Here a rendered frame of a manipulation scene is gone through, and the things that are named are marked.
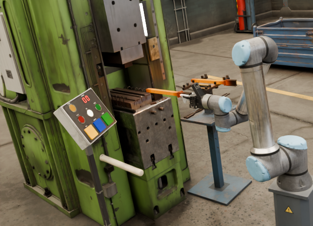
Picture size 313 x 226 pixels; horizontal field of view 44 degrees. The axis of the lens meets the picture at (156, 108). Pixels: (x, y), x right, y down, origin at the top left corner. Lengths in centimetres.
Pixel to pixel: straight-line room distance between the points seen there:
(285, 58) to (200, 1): 450
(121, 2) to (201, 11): 789
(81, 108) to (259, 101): 106
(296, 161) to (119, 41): 138
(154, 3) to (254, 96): 141
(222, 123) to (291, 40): 415
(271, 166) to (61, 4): 161
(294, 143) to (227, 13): 909
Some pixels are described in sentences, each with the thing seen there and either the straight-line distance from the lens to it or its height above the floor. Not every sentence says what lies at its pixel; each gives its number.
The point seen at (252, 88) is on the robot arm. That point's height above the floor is 122.
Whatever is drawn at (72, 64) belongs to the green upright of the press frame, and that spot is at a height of 135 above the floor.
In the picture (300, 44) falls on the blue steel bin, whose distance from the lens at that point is 631.
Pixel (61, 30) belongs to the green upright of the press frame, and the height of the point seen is 158.
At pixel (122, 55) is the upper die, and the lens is 273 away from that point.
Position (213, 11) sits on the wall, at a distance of 1078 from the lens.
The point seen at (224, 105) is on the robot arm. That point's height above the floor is 104.
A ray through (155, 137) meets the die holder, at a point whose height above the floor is 67.
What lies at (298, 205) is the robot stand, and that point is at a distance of 231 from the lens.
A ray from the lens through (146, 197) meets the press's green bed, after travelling 313.
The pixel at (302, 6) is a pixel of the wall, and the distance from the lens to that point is 1156.
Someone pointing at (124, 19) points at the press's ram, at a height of 156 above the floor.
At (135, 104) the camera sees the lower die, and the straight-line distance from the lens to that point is 285.
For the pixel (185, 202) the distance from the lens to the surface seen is 334.
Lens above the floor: 184
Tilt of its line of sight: 19 degrees down
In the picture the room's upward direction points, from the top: 10 degrees counter-clockwise
